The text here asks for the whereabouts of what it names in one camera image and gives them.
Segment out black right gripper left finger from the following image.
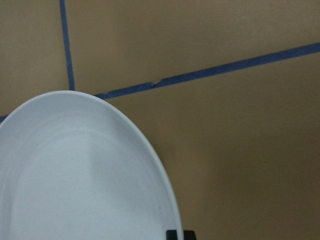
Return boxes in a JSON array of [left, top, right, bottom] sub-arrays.
[[166, 229, 178, 240]]

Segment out blue plate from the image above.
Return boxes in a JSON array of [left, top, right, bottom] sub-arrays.
[[0, 90, 184, 240]]

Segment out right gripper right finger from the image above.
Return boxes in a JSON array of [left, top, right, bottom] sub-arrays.
[[183, 230, 196, 240]]

